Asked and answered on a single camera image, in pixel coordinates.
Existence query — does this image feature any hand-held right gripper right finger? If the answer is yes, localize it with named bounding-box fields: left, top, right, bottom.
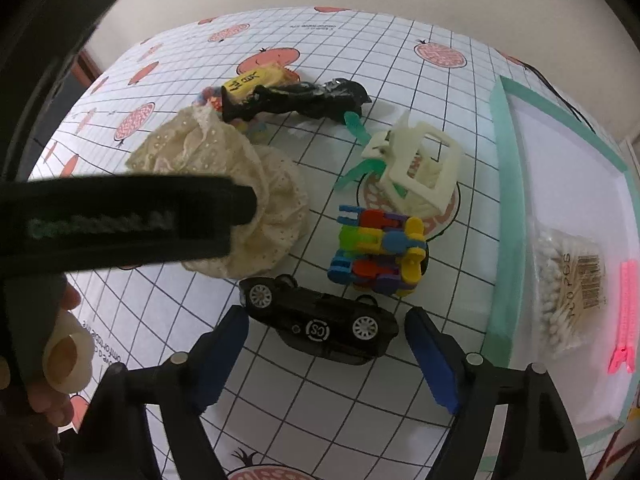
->
left=404, top=306, right=588, bottom=480

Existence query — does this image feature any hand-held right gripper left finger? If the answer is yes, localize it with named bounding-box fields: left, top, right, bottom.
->
left=65, top=304, right=250, bottom=480

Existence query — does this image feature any black toy car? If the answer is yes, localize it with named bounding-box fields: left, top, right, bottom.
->
left=239, top=274, right=401, bottom=366

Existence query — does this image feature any colourful block toy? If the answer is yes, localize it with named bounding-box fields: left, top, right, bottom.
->
left=327, top=204, right=428, bottom=297

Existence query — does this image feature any tan plush toy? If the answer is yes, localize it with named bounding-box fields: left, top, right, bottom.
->
left=125, top=105, right=311, bottom=281

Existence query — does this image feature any small pastel toy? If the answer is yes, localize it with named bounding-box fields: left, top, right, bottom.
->
left=235, top=117, right=267, bottom=143

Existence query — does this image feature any cream hair claw clip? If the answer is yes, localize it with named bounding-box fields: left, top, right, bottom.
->
left=361, top=112, right=462, bottom=220

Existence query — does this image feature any green plastic clip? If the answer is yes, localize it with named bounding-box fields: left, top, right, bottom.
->
left=334, top=112, right=408, bottom=201

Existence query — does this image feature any black action figure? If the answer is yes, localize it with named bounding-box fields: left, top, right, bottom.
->
left=221, top=79, right=370, bottom=123

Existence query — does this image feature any white tray with teal rim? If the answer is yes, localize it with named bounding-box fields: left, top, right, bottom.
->
left=490, top=76, right=640, bottom=428

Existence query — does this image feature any person's left hand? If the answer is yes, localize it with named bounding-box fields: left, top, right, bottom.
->
left=25, top=277, right=96, bottom=428

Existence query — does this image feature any bag of cotton swabs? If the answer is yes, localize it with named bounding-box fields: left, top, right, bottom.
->
left=532, top=227, right=608, bottom=356

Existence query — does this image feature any yellow snack packet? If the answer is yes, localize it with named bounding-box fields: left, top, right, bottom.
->
left=200, top=64, right=302, bottom=111

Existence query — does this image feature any grid printed tablecloth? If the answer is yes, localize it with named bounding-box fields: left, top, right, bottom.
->
left=27, top=6, right=640, bottom=480

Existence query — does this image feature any cream plastic ring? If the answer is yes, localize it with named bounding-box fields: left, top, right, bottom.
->
left=42, top=309, right=95, bottom=392

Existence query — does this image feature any black cable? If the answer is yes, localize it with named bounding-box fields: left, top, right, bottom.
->
left=520, top=60, right=598, bottom=133

